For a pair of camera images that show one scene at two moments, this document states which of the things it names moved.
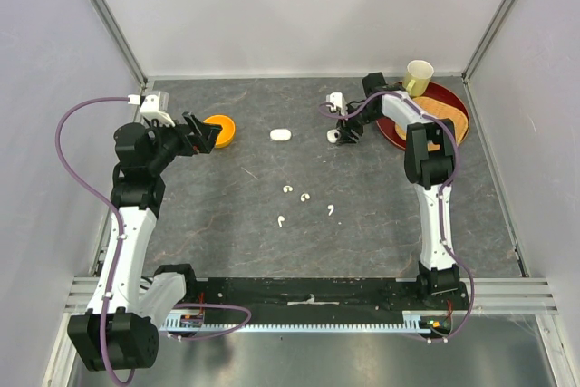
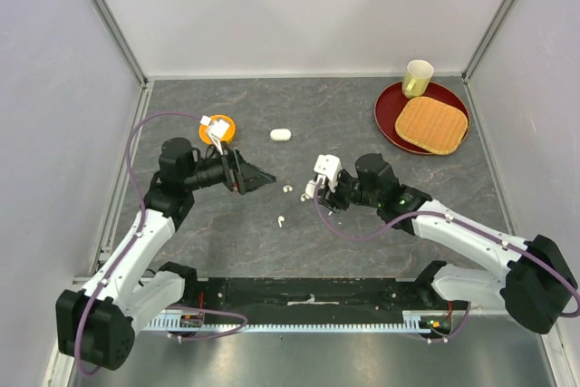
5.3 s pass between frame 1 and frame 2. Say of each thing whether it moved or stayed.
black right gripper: moved
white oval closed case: stayed
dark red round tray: stayed
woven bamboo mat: stayed
